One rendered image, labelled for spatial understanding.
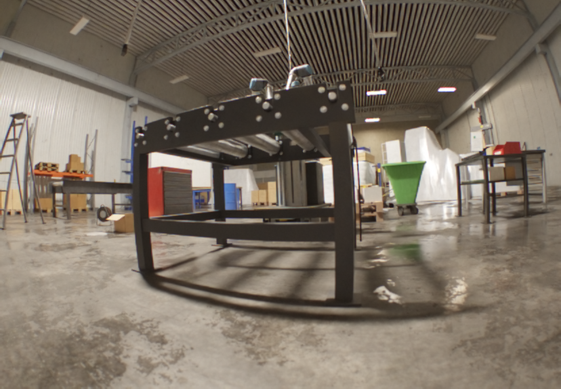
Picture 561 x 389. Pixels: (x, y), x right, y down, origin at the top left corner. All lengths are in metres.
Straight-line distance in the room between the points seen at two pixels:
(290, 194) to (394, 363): 2.42
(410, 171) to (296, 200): 2.07
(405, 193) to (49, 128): 11.92
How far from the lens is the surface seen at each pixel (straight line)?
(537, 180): 4.89
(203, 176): 6.78
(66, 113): 11.80
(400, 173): 4.05
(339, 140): 0.95
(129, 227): 3.50
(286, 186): 2.85
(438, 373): 0.69
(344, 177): 0.93
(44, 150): 11.16
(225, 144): 1.75
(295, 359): 0.72
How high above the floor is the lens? 0.46
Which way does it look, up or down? 4 degrees up
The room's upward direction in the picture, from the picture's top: 2 degrees counter-clockwise
